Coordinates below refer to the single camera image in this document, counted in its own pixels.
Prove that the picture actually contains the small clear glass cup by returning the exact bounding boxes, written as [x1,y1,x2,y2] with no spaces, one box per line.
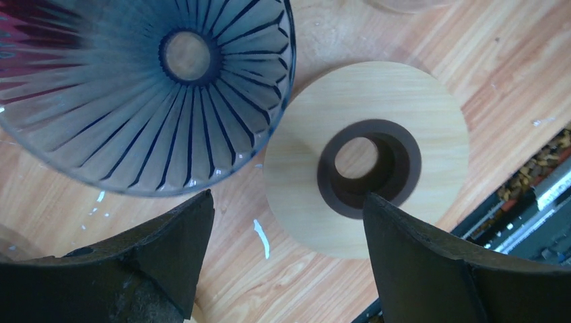
[1,225,46,262]

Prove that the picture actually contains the large wooden dripper ring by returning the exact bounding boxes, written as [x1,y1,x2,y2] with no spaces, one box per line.
[263,61,470,260]

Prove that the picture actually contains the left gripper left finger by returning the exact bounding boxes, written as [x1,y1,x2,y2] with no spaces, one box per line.
[1,190,215,322]

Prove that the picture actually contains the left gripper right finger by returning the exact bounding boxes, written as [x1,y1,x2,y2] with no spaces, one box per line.
[363,194,570,322]

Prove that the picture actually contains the blue glass dripper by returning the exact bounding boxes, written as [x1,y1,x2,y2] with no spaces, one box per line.
[1,1,296,197]

